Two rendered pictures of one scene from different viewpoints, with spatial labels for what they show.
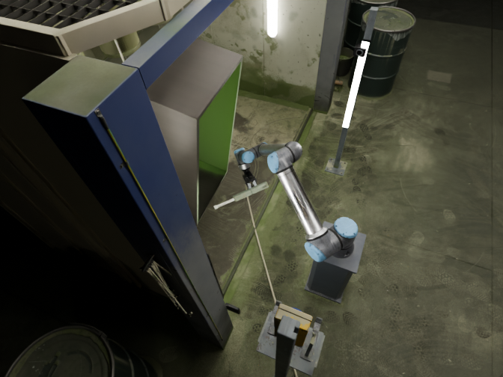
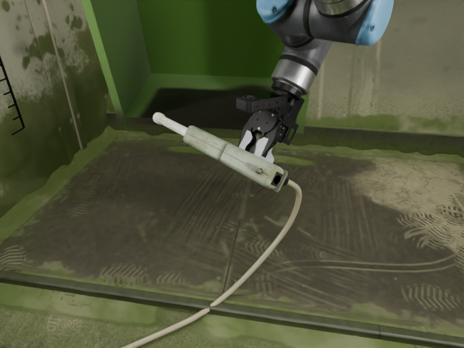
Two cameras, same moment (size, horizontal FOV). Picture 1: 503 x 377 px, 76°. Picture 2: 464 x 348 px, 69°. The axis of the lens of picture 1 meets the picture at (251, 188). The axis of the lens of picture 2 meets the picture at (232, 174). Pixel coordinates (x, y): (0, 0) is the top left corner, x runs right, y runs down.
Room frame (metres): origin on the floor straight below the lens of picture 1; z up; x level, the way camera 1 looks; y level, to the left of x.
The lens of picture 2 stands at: (1.40, -0.63, 0.90)
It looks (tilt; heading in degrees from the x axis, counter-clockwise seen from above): 32 degrees down; 72
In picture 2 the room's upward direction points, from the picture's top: straight up
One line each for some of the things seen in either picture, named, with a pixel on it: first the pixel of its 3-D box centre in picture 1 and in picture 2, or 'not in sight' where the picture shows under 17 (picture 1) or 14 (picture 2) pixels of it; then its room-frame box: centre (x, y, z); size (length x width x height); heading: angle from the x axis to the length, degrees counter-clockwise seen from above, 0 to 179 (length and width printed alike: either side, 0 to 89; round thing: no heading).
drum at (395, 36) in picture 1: (378, 54); not in sight; (3.57, -1.68, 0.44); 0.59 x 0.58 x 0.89; 167
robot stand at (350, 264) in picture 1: (332, 264); not in sight; (0.99, -0.57, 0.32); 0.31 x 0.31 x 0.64; 63
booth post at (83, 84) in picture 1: (188, 278); not in sight; (0.64, 0.35, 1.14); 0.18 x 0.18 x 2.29; 63
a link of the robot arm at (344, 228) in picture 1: (343, 233); not in sight; (0.99, -0.57, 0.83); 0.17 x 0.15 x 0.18; 118
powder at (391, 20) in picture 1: (388, 19); not in sight; (3.57, -1.68, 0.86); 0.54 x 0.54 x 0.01
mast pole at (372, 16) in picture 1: (350, 105); not in sight; (2.23, -0.93, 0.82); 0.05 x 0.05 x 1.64; 63
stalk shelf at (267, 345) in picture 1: (290, 342); not in sight; (0.38, -0.14, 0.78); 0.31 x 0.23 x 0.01; 63
